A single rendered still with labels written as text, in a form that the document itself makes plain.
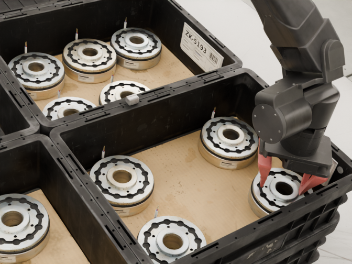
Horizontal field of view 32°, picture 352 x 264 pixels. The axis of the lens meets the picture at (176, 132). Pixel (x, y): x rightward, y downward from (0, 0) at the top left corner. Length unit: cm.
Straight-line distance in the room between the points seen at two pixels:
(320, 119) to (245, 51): 73
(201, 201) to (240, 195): 7
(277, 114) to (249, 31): 87
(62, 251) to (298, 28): 45
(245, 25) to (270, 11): 87
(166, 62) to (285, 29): 49
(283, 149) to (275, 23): 20
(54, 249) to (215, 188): 29
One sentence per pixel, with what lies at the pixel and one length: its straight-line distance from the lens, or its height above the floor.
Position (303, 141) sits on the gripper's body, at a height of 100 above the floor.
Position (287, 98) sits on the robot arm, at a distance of 83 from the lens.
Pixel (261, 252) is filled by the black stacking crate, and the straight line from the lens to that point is 95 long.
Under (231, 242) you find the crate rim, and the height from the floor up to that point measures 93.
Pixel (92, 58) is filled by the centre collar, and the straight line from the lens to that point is 119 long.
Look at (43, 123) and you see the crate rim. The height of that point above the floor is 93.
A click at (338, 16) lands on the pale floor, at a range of 333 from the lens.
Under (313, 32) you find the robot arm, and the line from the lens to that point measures 84.
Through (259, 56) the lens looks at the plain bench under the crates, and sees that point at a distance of 158.
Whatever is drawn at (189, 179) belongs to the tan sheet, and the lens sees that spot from 104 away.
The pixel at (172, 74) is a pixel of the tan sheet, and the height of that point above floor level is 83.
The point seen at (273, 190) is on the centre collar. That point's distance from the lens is 101.
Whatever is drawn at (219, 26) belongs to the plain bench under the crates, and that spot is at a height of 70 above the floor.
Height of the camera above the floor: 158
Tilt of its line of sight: 42 degrees down
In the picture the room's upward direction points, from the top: 12 degrees clockwise
